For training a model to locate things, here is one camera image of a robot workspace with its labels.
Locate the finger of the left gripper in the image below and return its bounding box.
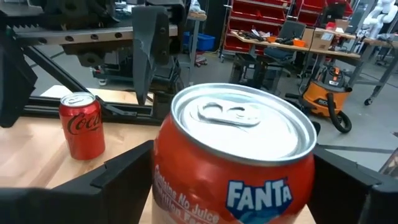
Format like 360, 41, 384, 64
132, 5, 171, 105
0, 30, 38, 128

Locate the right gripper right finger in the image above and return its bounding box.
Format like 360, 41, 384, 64
307, 145, 398, 224

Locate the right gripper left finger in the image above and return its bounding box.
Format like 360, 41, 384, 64
0, 140, 155, 224

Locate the red Fanta soda can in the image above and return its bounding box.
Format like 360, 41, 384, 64
151, 83, 318, 224

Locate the blue plastic bin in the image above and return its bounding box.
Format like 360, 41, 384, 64
182, 30, 216, 52

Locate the red Coca-Cola can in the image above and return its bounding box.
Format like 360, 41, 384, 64
58, 91, 106, 161

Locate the red storage bin rack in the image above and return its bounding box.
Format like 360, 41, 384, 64
222, 0, 354, 55

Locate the orange shop vacuum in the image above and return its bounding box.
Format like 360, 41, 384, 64
285, 64, 354, 134

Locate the black office chair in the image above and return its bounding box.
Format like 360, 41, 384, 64
263, 20, 308, 78

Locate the wooden workbench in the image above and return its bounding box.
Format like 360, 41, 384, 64
229, 29, 363, 94

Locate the cardboard box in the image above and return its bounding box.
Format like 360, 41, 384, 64
300, 27, 336, 51

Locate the black metal table frame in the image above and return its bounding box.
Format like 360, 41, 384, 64
21, 45, 187, 127

